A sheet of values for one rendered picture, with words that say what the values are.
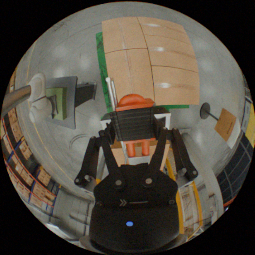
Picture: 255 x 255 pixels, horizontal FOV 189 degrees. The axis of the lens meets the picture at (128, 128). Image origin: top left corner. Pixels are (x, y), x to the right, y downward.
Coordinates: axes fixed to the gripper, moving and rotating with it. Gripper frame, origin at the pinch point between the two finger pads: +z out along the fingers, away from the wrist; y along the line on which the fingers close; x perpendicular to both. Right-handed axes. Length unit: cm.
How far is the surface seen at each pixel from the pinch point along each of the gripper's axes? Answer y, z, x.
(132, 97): 0.6, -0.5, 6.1
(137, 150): 0.2, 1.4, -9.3
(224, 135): 125, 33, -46
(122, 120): -1.8, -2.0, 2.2
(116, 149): -13.9, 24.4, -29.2
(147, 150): 2.8, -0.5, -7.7
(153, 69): 23, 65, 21
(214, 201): 90, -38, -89
